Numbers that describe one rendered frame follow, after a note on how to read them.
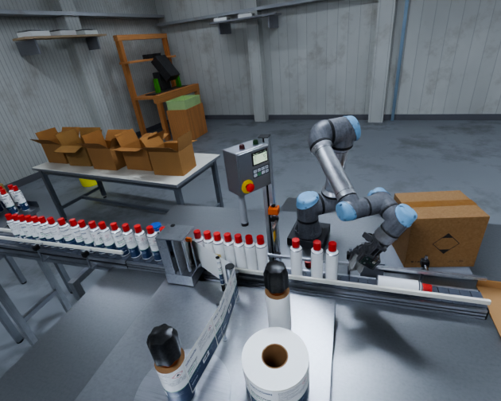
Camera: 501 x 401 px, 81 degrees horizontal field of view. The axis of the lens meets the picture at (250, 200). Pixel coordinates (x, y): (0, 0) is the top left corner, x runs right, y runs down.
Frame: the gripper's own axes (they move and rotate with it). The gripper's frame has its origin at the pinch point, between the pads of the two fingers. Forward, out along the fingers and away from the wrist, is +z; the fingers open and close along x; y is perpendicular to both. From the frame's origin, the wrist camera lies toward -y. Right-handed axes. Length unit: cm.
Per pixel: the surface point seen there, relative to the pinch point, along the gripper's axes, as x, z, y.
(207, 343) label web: -40, 20, 49
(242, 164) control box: -60, -18, -1
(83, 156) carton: -247, 150, -145
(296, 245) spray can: -24.8, 3.0, 1.4
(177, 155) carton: -134, 75, -126
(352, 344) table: 8.0, 11.4, 26.5
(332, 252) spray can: -10.7, -3.0, 1.5
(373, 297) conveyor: 12.9, 4.1, 5.6
